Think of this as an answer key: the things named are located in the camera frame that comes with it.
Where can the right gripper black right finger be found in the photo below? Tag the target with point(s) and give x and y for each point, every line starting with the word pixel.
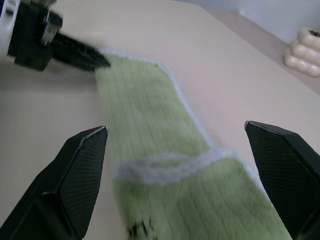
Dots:
pixel 287 175

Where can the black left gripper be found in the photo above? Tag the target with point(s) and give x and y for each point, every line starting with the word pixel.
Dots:
pixel 30 42

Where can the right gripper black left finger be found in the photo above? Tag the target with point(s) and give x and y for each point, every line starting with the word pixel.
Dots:
pixel 75 180

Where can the green towel with white trim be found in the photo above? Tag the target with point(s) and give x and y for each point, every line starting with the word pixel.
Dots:
pixel 150 120

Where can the cream ribbed ceramic pot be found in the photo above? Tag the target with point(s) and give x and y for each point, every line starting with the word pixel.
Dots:
pixel 303 53

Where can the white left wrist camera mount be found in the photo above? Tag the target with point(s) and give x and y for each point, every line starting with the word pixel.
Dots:
pixel 6 27

